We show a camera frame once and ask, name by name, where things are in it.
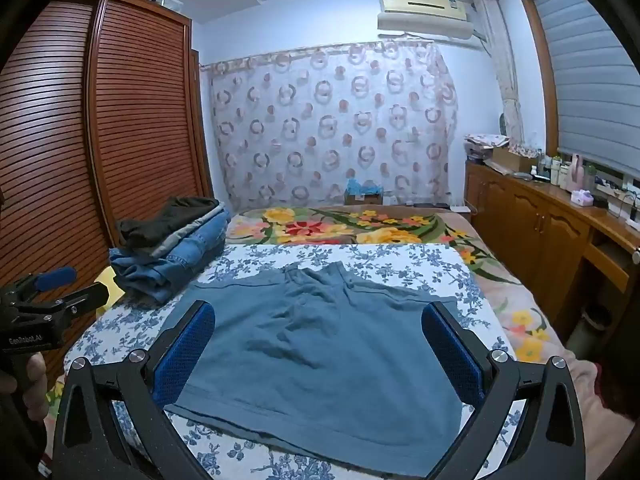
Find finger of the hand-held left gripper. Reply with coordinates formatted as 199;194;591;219
7;267;78;306
27;281;116;323

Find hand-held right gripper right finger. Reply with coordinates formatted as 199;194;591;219
421;302;587;480

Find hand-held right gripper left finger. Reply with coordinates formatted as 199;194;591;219
52;300;217;480

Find teal blue pants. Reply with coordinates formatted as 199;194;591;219
164;262;466;478

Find crumpled light blue denim pants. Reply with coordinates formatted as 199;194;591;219
109;245;201;305

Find folded blue denim pants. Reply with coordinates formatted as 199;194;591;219
165;210;232;281

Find grey folded pants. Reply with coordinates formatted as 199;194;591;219
150;210;226;259

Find dark olive folded pants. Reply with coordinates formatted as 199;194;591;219
117;196;222;252

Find person's left hand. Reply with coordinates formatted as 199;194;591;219
20;352;51;423

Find yellow cloth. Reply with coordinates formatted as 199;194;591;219
95;267;126;306

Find blue floral bed sheet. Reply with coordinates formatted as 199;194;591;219
65;242;526;480

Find grey waste bin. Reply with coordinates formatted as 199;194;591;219
565;305;613;356

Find wooden sideboard cabinet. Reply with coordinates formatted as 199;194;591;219
465;157;640;341

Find cardboard box with blue cloth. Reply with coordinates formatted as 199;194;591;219
344;177;385;206

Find colourful flower blanket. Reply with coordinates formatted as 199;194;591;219
225;206;606;461

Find wooden louvred wardrobe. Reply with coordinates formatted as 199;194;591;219
0;0;216;376

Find open cardboard box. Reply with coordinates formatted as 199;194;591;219
492;145;533;173

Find group of toiletry bottles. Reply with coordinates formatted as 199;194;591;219
530;152;598;193

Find stack of floral cloths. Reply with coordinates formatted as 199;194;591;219
464;132;508;166

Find circle-patterned sheer curtain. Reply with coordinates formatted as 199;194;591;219
200;40;458;213

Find beige tied curtain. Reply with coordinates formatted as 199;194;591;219
472;0;526;146

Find grey window blind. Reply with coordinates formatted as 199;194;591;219
527;0;640;181

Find white air conditioner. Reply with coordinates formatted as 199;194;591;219
376;0;476;41

